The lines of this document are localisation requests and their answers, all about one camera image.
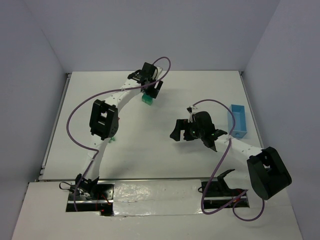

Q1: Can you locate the blue plastic bin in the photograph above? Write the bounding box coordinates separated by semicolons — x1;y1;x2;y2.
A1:
229;104;247;139

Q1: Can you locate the green letter cube F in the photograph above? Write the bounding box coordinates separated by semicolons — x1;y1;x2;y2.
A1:
145;100;153;106

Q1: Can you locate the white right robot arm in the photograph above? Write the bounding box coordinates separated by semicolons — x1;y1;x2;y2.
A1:
170;111;292;201

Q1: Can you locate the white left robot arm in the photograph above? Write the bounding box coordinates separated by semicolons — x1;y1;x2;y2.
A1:
70;62;163;199

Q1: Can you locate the white front cover board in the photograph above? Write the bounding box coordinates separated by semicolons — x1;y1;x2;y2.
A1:
12;182;302;240

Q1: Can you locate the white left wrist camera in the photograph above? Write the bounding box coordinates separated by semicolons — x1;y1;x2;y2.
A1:
156;66;163;76

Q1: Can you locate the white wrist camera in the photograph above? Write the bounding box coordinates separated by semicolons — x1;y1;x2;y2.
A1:
156;66;163;76
187;105;198;123

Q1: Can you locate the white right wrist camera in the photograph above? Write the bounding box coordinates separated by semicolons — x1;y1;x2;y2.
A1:
187;105;198;123

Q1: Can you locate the aluminium table edge rail right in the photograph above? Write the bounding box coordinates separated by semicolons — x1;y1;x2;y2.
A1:
238;71;268;149

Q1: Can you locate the aluminium table edge rail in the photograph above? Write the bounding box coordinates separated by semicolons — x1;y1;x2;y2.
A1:
35;72;72;182
238;71;268;149

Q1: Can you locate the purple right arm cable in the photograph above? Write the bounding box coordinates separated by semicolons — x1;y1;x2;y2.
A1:
201;99;266;222

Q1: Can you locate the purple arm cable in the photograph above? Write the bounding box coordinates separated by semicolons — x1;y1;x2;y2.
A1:
201;99;266;222
66;56;172;212

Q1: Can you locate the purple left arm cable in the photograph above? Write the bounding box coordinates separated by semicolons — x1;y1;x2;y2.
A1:
66;56;172;212

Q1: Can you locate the aluminium table edge rail left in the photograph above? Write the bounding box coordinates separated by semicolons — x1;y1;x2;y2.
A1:
35;72;72;182

